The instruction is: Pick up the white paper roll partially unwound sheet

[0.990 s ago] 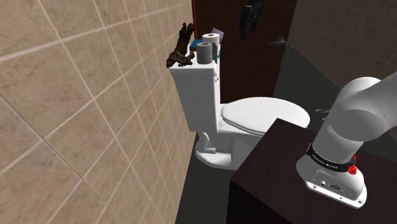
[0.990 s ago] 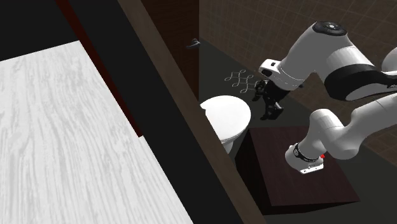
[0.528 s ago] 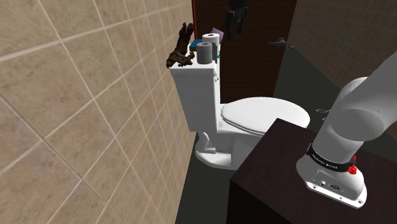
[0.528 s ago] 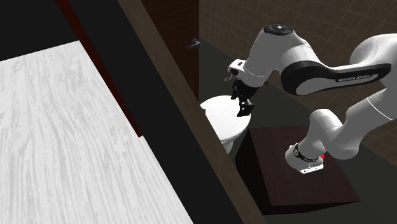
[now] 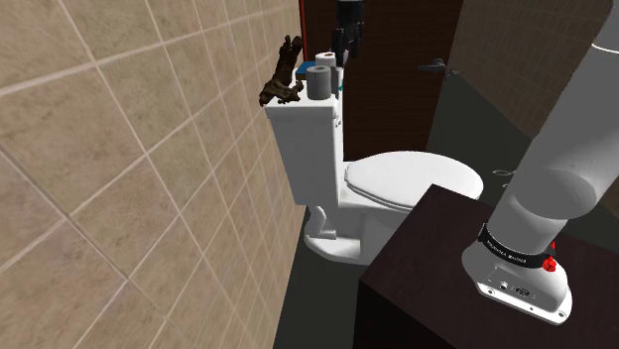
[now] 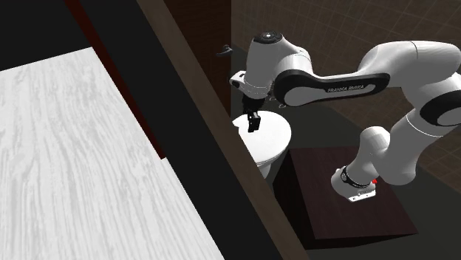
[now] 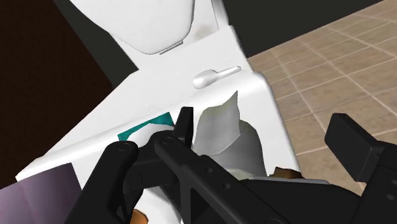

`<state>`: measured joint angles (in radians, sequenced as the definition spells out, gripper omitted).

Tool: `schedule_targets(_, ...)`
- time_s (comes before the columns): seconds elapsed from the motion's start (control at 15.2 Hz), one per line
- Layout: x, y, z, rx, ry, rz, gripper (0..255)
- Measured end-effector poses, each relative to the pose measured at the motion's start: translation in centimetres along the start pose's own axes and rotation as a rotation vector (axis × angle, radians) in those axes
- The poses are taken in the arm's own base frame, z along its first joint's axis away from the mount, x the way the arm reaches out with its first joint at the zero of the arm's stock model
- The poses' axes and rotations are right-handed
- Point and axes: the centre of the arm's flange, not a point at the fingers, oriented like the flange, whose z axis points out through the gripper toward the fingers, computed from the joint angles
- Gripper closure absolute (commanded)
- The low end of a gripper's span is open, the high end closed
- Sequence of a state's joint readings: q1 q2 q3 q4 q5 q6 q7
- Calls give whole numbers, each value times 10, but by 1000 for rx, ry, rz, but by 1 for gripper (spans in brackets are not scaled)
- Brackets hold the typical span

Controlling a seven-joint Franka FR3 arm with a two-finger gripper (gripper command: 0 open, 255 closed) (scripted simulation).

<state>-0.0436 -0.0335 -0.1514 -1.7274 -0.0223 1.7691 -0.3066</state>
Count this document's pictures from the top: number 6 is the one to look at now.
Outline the dark brown robot stand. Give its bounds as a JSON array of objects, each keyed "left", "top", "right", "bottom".
[{"left": 272, "top": 146, "right": 420, "bottom": 250}]

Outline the white wood-grain panel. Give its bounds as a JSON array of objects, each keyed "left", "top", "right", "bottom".
[{"left": 0, "top": 47, "right": 226, "bottom": 260}]

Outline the brown wooden door frame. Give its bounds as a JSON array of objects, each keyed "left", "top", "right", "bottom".
[{"left": 136, "top": 0, "right": 311, "bottom": 260}]

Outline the dark brown door with handle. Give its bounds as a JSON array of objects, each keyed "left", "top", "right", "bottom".
[{"left": 163, "top": 0, "right": 235, "bottom": 117}]

